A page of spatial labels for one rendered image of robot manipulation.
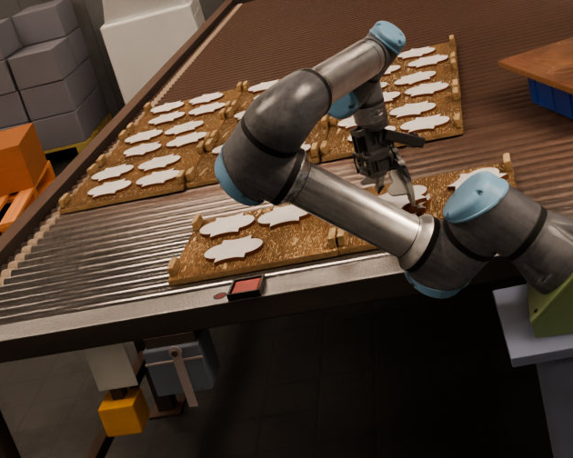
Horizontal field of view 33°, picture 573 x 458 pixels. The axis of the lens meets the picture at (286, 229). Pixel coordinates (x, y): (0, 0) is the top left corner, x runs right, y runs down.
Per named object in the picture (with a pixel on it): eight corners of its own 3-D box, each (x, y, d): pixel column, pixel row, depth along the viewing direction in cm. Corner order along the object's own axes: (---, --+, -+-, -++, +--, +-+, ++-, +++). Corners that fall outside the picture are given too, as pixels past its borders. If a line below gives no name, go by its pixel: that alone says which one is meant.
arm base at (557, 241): (601, 233, 171) (555, 203, 171) (550, 303, 174) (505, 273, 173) (578, 218, 186) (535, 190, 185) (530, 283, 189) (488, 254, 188)
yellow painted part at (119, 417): (142, 433, 231) (110, 348, 222) (107, 438, 233) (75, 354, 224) (151, 413, 238) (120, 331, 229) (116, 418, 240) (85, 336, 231)
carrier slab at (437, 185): (523, 223, 212) (522, 216, 211) (339, 255, 221) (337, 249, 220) (512, 166, 243) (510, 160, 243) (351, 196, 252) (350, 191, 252)
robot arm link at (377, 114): (372, 95, 222) (392, 100, 215) (376, 114, 224) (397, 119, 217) (345, 107, 220) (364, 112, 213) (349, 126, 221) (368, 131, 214)
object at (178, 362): (216, 404, 223) (194, 337, 217) (160, 413, 226) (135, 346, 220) (226, 378, 233) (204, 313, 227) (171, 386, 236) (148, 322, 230)
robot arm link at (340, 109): (339, 66, 199) (358, 51, 208) (312, 106, 206) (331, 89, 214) (369, 91, 199) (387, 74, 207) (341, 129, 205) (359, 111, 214)
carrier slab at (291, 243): (338, 255, 221) (336, 250, 220) (168, 286, 229) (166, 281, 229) (349, 197, 252) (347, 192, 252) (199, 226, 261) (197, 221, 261)
